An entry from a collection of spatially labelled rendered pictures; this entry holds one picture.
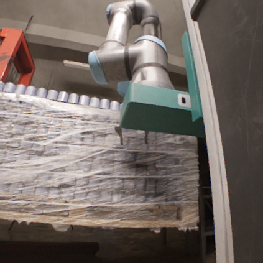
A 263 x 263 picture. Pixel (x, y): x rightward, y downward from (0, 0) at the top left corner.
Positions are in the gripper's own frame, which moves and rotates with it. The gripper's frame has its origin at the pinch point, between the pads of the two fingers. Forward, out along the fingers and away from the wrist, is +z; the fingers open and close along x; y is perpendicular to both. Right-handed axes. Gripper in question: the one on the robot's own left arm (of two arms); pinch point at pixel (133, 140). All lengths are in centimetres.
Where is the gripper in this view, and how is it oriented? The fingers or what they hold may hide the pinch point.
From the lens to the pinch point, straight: 89.3
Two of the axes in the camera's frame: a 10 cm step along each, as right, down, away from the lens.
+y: -1.3, -0.7, 9.9
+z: 0.6, 10.0, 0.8
